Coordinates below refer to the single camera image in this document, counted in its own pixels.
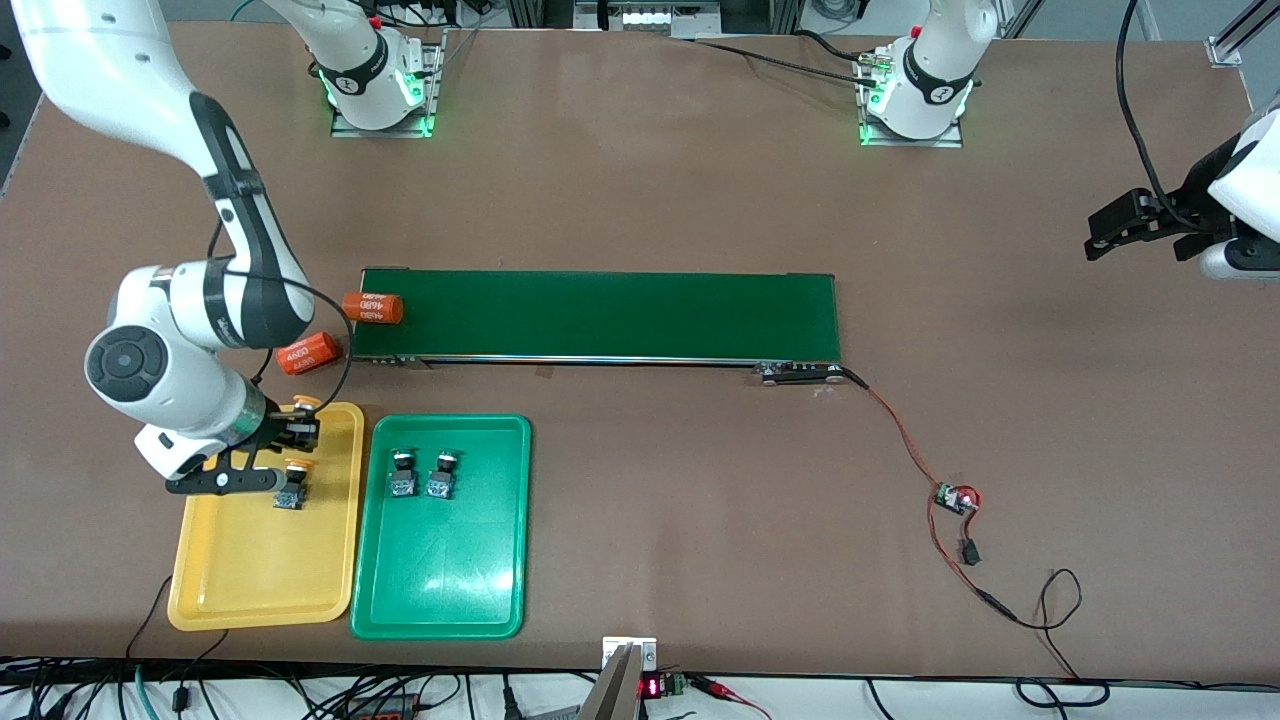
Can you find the red clip leads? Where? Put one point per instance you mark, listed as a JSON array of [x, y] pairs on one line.
[[715, 686]]

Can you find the orange power strip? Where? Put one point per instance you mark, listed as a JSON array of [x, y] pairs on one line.
[[380, 712]]

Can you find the yellow push button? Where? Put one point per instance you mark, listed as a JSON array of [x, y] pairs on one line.
[[292, 487], [305, 403]]

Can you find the red digit display module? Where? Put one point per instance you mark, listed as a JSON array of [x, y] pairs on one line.
[[652, 687]]

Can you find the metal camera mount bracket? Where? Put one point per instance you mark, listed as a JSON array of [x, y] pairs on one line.
[[625, 690]]

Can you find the black plug with red lead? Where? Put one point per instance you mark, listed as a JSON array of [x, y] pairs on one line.
[[970, 552]]

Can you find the small black circuit board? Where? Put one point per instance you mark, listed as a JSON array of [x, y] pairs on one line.
[[952, 497]]

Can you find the green conveyor belt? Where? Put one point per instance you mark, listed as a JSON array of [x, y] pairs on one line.
[[600, 315]]

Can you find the yellow plastic tray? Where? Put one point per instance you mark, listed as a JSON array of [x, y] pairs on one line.
[[265, 560]]

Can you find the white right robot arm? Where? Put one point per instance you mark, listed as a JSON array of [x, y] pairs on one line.
[[150, 370]]

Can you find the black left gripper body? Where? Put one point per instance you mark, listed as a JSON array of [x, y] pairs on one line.
[[1196, 186]]

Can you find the green plastic tray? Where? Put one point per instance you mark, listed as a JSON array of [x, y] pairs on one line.
[[440, 560]]

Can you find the metal equipment rack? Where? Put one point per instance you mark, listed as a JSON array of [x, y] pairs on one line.
[[650, 15]]

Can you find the green push button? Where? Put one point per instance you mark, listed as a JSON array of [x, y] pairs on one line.
[[441, 474], [403, 474]]

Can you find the aluminium frame corner post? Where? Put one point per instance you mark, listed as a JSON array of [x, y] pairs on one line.
[[1225, 50]]

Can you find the orange 4680 cylinder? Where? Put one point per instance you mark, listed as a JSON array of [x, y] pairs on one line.
[[310, 353], [372, 307]]

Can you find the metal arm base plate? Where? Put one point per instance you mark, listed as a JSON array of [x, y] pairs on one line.
[[915, 142], [380, 131]]

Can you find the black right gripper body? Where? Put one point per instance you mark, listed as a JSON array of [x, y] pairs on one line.
[[281, 427]]

